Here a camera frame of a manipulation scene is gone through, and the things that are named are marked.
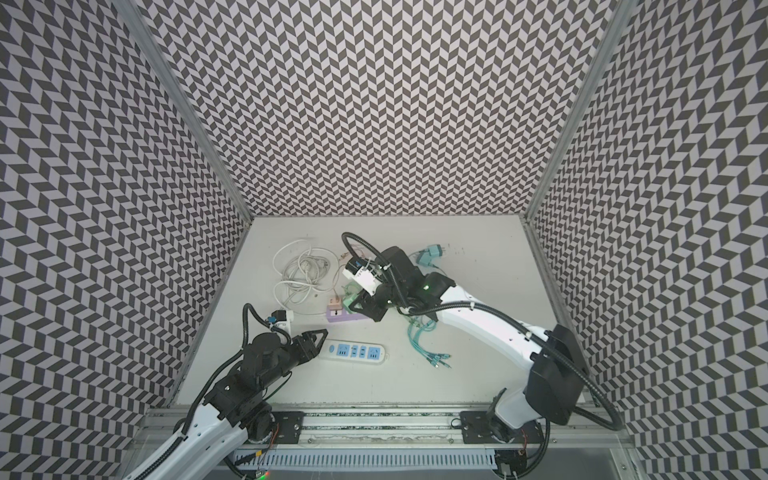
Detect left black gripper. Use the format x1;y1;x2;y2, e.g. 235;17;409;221
258;329;328;392

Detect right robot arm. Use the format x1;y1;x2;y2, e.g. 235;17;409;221
343;247;624;442

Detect pink charger plug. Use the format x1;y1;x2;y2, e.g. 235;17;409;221
326;297;344;318

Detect teal multi-head cable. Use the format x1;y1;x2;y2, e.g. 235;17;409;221
406;314;454;370

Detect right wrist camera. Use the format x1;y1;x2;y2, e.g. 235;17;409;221
343;258;387;296

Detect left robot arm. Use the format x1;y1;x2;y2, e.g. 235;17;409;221
126;303;328;479

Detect purple power strip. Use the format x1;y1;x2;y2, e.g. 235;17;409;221
325;307;368;324

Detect white blue power strip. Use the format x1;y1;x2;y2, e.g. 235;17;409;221
318;339;387;365

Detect white coiled power cords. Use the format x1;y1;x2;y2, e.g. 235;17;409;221
272;239;341;316

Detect green charger plug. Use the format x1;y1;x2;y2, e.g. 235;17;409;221
342;282;361;309

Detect teal charger plug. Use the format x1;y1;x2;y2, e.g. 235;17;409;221
416;244;444;268

